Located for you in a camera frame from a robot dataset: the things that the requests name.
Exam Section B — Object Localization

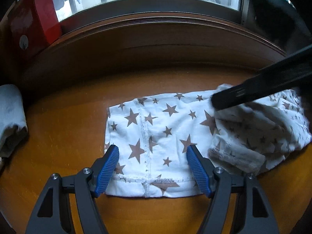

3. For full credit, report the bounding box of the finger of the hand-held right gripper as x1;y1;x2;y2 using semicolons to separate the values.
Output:
210;44;312;110

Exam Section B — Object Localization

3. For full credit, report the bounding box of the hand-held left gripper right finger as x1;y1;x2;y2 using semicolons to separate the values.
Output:
186;144;281;234

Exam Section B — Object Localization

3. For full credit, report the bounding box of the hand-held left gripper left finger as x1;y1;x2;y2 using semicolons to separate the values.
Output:
24;144;120;234

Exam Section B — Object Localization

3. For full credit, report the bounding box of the white star-printed garment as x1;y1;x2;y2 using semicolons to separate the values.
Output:
104;83;312;198

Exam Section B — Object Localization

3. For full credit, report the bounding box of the grey folded garment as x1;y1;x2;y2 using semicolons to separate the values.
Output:
0;84;29;158

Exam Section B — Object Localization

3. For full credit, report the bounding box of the wooden window sill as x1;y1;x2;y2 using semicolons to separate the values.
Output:
22;12;288;88

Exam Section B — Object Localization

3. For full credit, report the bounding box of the round metal knob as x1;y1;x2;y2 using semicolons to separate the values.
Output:
19;35;29;50

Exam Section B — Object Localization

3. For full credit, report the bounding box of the red box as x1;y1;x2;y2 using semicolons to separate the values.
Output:
8;0;62;55

